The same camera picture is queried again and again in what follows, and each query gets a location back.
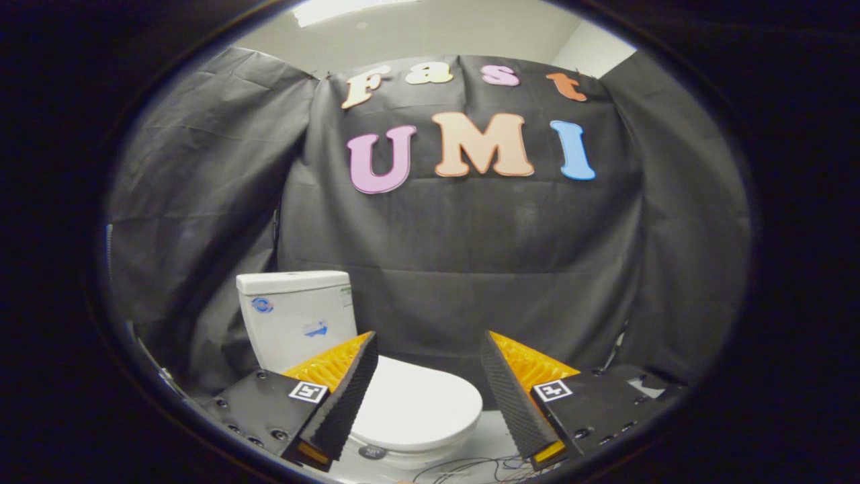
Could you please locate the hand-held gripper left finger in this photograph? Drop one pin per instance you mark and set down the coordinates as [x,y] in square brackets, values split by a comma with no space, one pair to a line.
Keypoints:
[349,400]

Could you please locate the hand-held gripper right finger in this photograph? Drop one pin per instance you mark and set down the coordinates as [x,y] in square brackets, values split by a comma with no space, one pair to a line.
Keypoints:
[509,400]

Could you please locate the white toilet lid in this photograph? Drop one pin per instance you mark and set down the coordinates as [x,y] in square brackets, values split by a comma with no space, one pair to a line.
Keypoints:
[423,403]

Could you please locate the black backdrop cloth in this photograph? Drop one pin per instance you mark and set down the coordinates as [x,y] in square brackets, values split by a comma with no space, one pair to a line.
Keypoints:
[463,235]

